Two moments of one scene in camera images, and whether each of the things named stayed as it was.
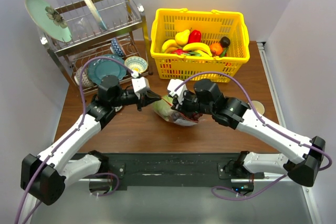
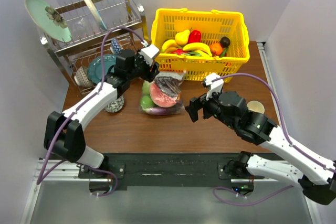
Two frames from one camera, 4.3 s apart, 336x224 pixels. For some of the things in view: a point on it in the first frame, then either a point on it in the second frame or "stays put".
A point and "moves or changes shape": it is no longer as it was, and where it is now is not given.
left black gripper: [146, 97] → [148, 75]
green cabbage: [164, 108] moves or changes shape
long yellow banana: [198, 46] stays put
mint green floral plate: [47, 20] stays put
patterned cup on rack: [86, 81] stays put
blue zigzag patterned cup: [116, 48] stays put
